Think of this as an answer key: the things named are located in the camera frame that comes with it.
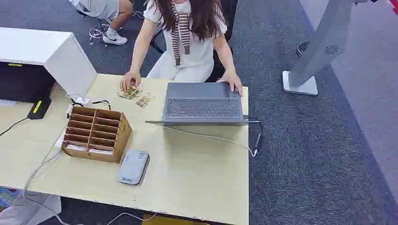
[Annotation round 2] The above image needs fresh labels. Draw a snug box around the wooden card box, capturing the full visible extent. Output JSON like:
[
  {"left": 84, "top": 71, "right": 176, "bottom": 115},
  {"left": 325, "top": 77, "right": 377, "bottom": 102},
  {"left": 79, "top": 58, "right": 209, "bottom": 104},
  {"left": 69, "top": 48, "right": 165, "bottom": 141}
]
[{"left": 61, "top": 105, "right": 133, "bottom": 164}]

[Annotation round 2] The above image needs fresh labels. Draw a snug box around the black looped cable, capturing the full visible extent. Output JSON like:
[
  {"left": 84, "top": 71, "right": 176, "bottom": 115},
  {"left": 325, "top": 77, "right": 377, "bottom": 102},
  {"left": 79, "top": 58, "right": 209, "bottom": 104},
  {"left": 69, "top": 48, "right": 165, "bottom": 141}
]
[{"left": 70, "top": 98, "right": 112, "bottom": 111}]

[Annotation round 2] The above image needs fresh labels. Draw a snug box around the dark box with yellow label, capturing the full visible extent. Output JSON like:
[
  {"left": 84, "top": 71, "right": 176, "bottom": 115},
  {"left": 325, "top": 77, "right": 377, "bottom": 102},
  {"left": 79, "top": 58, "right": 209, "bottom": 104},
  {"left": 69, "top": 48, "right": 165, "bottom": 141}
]
[{"left": 0, "top": 61, "right": 57, "bottom": 104}]

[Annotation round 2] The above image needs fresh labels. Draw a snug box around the metal ring stand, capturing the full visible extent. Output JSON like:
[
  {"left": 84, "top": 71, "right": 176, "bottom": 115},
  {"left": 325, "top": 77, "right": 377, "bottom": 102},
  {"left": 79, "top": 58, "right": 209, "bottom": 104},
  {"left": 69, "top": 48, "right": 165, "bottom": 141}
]
[{"left": 88, "top": 25, "right": 106, "bottom": 46}]

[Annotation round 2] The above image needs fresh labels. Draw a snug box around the grey white cable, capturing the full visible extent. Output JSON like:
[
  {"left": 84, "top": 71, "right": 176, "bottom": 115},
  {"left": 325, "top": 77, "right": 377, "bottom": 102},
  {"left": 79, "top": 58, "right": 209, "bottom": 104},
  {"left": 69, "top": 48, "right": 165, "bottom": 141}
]
[{"left": 22, "top": 122, "right": 70, "bottom": 225}]

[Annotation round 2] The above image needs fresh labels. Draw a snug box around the crouching person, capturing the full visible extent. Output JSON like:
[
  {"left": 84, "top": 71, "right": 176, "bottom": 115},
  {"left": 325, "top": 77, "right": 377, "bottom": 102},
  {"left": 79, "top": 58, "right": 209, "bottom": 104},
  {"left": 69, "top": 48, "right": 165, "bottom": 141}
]
[{"left": 68, "top": 0, "right": 134, "bottom": 46}]

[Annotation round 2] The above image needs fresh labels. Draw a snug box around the thin black cable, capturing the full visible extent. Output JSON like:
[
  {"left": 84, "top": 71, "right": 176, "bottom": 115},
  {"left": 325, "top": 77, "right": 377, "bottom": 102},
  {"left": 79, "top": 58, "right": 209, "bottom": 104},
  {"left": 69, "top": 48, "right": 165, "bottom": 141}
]
[{"left": 0, "top": 117, "right": 30, "bottom": 137}]

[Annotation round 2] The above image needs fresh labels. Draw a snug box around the grey card reader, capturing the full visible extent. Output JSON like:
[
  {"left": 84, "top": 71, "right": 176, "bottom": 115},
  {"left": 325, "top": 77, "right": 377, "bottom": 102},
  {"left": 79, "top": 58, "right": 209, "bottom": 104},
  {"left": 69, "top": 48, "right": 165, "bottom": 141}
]
[{"left": 116, "top": 150, "right": 151, "bottom": 186}]

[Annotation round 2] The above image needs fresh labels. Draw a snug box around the grey kiosk stand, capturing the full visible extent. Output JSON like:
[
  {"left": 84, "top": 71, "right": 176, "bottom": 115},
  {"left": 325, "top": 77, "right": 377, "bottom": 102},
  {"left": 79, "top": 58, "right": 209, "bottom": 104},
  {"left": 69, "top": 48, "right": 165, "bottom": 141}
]
[{"left": 282, "top": 0, "right": 369, "bottom": 96}]

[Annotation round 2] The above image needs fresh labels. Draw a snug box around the white plug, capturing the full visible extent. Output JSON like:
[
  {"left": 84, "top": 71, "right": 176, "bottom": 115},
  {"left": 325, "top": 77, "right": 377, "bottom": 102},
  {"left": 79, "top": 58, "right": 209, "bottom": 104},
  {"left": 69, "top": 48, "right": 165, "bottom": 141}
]
[{"left": 74, "top": 96, "right": 92, "bottom": 106}]

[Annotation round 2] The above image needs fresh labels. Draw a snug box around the person's left hand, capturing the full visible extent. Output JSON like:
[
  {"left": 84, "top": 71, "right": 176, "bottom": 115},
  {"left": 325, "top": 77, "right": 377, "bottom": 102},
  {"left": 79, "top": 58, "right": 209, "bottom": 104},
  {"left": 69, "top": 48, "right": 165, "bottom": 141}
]
[{"left": 216, "top": 70, "right": 244, "bottom": 96}]

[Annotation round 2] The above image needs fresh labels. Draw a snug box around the black laptop charger cable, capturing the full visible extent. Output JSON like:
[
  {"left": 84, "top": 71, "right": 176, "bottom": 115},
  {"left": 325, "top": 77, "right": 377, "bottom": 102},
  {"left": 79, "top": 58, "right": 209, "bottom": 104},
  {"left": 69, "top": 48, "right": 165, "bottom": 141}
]
[{"left": 243, "top": 115, "right": 264, "bottom": 153}]

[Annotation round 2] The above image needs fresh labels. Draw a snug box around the grey cover sheet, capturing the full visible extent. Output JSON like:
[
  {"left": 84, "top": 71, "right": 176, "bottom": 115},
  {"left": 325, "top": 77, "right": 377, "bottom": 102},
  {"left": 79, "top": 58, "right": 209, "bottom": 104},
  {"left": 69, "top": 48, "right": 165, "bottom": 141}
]
[{"left": 0, "top": 191, "right": 62, "bottom": 225}]

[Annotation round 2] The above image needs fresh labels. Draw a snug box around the colourful mat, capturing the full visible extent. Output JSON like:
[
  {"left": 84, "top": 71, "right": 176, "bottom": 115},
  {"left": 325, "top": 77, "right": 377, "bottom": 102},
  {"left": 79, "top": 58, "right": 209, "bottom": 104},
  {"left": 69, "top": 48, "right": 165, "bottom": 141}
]
[{"left": 0, "top": 186, "right": 21, "bottom": 210}]

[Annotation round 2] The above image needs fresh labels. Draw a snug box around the white cable loop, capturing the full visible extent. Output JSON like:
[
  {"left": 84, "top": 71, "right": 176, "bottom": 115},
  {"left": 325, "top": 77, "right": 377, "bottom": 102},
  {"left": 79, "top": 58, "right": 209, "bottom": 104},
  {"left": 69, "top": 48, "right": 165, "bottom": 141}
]
[{"left": 106, "top": 212, "right": 158, "bottom": 225}]

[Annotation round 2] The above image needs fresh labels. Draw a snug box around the long white cable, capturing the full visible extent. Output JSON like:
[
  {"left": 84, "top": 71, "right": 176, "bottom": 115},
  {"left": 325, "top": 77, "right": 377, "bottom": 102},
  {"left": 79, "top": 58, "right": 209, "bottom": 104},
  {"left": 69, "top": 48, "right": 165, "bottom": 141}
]
[{"left": 123, "top": 112, "right": 259, "bottom": 158}]

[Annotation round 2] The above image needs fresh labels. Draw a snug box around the black device with yellow stripe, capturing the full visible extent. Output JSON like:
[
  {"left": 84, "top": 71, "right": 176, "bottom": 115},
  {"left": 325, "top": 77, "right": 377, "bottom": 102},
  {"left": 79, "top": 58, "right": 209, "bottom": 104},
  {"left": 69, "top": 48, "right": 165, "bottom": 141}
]
[{"left": 27, "top": 98, "right": 53, "bottom": 120}]

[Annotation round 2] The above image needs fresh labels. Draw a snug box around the white cabinet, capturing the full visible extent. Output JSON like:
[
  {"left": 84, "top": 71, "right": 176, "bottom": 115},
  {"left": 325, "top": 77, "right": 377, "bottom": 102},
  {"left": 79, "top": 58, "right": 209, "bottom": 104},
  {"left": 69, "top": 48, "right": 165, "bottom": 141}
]
[{"left": 0, "top": 27, "right": 98, "bottom": 97}]

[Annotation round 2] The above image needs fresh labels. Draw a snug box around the person's right hand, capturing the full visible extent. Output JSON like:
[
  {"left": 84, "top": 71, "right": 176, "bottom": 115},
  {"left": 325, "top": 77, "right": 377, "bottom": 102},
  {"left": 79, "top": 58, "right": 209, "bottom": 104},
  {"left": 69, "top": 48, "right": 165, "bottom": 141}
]
[{"left": 120, "top": 70, "right": 142, "bottom": 93}]

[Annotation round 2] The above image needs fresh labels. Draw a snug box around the seated person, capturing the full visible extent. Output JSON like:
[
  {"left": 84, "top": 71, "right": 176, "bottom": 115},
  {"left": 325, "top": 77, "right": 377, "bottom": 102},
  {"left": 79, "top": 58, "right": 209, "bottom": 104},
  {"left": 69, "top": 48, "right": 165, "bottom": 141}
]
[{"left": 120, "top": 0, "right": 244, "bottom": 96}]

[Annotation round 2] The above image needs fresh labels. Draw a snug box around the yellow board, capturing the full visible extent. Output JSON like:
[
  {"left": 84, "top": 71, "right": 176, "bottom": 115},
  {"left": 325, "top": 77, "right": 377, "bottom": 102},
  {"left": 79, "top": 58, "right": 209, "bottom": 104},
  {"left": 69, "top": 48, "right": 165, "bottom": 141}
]
[{"left": 142, "top": 213, "right": 212, "bottom": 225}]

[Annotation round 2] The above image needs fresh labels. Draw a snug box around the grey laptop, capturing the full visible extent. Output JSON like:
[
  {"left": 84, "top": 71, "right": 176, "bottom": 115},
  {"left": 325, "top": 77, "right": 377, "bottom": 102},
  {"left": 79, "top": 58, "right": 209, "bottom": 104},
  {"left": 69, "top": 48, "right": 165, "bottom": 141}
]
[{"left": 145, "top": 82, "right": 261, "bottom": 127}]

